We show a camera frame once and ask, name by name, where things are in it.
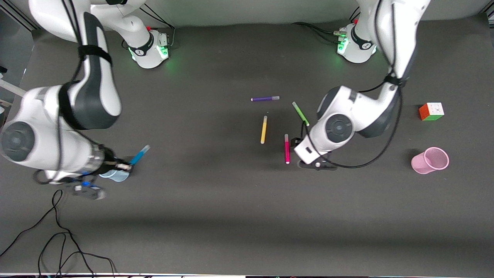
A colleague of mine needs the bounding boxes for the blue marker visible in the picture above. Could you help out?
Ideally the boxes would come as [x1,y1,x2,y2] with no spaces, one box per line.
[129,145,151,166]

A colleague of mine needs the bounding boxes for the translucent blue plastic cup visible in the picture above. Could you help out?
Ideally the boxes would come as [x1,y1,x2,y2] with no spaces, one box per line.
[98,169,130,183]

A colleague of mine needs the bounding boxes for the green marker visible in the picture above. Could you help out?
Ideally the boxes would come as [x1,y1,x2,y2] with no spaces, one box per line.
[292,101,310,127]

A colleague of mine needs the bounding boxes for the translucent pink plastic cup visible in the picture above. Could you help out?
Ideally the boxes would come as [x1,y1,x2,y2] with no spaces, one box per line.
[411,147,450,175]

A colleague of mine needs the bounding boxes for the colourful puzzle cube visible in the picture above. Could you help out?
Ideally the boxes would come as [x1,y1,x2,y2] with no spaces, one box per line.
[419,102,445,122]

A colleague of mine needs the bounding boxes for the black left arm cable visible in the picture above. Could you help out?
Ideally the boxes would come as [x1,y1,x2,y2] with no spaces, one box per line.
[324,0,410,169]

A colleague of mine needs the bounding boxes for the thin black loose cable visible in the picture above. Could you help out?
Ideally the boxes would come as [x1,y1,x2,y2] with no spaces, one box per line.
[0,189,117,277]

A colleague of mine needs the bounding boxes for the black left arm base cables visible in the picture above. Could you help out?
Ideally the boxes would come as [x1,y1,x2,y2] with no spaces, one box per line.
[291,8,361,44]

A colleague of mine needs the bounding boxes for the black arm base cables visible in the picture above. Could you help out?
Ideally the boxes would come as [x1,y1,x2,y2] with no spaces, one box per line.
[122,5,176,50]
[291,8,361,44]

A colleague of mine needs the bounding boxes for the black right arm base cables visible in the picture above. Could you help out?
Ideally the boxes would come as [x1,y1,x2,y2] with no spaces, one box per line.
[122,5,176,50]

